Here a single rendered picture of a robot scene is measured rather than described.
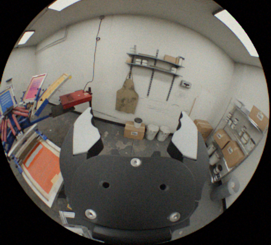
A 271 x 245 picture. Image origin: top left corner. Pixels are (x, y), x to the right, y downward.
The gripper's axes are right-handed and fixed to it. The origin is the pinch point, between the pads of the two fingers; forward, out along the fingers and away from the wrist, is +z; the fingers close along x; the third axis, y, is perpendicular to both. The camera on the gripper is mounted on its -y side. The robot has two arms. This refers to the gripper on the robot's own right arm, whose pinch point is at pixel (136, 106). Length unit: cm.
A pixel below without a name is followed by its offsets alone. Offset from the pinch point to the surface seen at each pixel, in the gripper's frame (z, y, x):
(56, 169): -4, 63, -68
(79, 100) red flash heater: 105, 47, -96
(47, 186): -26, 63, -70
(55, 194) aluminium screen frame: -27, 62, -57
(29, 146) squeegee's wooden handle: -4, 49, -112
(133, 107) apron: 179, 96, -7
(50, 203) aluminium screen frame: -38, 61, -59
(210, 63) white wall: 167, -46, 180
